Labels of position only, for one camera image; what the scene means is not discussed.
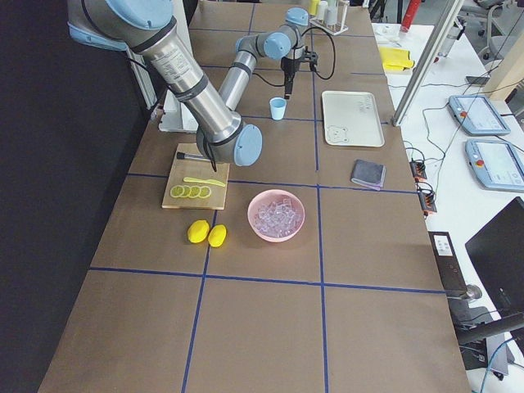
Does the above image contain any grey folded cloth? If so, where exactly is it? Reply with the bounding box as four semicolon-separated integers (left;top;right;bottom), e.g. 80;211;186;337
350;159;386;191

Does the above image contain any yellow lemon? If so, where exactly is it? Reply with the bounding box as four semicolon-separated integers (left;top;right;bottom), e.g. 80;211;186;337
187;219;210;244
208;224;227;248

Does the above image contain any cream bear tray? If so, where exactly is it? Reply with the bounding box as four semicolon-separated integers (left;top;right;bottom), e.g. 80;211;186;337
321;90;385;147

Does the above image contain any light blue plastic cup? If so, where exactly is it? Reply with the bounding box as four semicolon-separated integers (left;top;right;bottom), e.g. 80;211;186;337
269;97;287;120

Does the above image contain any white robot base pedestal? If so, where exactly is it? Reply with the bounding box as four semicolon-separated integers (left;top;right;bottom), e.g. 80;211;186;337
158;90;198;133

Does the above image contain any steel muddler black tip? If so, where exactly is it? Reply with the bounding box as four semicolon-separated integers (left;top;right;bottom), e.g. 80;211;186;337
176;151;210;161

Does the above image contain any grey upturned cup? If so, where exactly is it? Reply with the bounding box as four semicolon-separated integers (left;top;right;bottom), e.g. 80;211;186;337
324;6;338;26

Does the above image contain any lemon slice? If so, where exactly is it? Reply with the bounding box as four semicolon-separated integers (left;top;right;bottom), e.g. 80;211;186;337
169;185;186;198
181;186;191;198
198;186;212;199
188;186;201;198

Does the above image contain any upper teach pendant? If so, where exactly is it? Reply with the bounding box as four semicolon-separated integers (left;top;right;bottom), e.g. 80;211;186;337
448;94;511;136

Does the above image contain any wooden cutting board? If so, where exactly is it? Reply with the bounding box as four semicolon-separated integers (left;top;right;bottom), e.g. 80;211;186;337
161;143;230;210

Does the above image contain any orange black connector box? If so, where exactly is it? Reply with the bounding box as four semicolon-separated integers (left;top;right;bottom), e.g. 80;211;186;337
409;160;427;182

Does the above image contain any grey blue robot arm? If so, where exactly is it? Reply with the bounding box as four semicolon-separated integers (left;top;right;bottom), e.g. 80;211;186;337
67;1;317;166

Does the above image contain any yellow plastic knife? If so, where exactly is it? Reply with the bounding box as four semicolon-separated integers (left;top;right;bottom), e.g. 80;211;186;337
183;176;226;187

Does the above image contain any white wire cup rack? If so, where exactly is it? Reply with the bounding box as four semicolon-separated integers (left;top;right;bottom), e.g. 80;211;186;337
309;1;350;36

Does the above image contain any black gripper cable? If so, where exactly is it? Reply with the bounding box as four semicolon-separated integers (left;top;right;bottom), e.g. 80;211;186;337
253;25;337;88

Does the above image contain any aluminium frame post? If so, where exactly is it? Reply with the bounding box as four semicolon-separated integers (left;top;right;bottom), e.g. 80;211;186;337
391;0;464;126

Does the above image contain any clear ice cubes pile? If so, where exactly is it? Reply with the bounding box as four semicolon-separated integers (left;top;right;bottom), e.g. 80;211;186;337
254;196;304;239

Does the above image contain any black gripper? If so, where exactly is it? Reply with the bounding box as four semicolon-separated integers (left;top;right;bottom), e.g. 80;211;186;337
280;46;318;100

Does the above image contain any lower teach pendant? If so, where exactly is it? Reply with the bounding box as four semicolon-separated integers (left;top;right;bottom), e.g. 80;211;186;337
465;139;523;192

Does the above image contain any pink bowl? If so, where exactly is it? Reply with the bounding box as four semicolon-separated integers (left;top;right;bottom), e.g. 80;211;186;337
247;189;305;242

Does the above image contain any black monitor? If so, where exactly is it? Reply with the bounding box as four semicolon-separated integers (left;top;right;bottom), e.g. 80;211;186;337
466;196;524;315

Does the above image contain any yellow cloth on desk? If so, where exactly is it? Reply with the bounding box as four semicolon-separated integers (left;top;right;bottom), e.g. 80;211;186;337
378;47;415;72

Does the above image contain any white upturned cup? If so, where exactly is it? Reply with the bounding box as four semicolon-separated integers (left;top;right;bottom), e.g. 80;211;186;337
316;0;328;20

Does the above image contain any black box with label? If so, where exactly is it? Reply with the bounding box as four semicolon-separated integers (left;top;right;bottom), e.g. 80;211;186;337
428;231;468;299

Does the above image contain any upper yellow lemon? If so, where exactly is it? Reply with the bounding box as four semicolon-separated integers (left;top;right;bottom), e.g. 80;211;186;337
187;219;210;244

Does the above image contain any lower yellow lemon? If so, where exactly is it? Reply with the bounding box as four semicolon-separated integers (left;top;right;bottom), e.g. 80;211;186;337
208;224;227;248

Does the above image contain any yellow upturned cup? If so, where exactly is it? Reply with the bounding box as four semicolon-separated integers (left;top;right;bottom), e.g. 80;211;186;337
308;0;320;16

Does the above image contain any teach pendant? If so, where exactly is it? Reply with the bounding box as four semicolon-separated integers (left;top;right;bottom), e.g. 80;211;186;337
448;94;511;136
465;139;523;192

